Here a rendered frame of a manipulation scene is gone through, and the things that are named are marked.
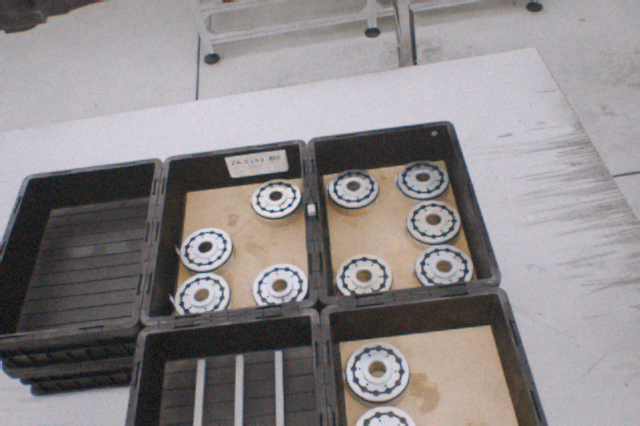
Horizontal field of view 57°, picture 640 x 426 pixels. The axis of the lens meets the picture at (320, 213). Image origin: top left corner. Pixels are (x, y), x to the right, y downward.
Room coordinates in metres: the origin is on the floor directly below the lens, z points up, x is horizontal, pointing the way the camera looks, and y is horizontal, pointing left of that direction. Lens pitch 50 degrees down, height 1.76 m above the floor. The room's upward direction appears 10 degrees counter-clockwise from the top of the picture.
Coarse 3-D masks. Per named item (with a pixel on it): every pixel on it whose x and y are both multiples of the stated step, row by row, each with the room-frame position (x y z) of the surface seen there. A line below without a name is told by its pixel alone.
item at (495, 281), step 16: (384, 128) 0.89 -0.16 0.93; (400, 128) 0.88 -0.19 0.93; (416, 128) 0.87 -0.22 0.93; (432, 128) 0.87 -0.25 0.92; (448, 128) 0.86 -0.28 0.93; (464, 160) 0.77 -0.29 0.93; (464, 176) 0.73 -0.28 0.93; (480, 208) 0.64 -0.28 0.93; (320, 224) 0.67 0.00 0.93; (480, 224) 0.61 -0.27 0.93; (320, 240) 0.64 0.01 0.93; (320, 256) 0.61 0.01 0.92; (320, 272) 0.57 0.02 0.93; (496, 272) 0.51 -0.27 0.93; (320, 288) 0.54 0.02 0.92; (416, 288) 0.51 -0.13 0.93; (432, 288) 0.50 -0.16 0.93; (448, 288) 0.50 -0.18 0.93; (464, 288) 0.49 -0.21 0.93; (320, 304) 0.52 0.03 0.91; (336, 304) 0.50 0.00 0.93
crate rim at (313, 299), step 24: (264, 144) 0.91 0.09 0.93; (288, 144) 0.89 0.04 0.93; (168, 168) 0.89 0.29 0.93; (312, 240) 0.64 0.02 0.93; (312, 264) 0.59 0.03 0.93; (144, 288) 0.60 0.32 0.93; (312, 288) 0.54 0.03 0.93; (144, 312) 0.55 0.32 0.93; (216, 312) 0.53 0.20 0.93; (240, 312) 0.52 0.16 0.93; (264, 312) 0.51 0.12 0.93
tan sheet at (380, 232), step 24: (384, 168) 0.87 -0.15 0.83; (384, 192) 0.81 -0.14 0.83; (336, 216) 0.77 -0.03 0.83; (360, 216) 0.76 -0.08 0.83; (384, 216) 0.74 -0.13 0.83; (336, 240) 0.71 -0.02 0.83; (360, 240) 0.70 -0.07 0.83; (384, 240) 0.69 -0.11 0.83; (408, 240) 0.68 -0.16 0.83; (336, 264) 0.65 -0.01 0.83; (408, 264) 0.62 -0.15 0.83; (336, 288) 0.60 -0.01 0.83
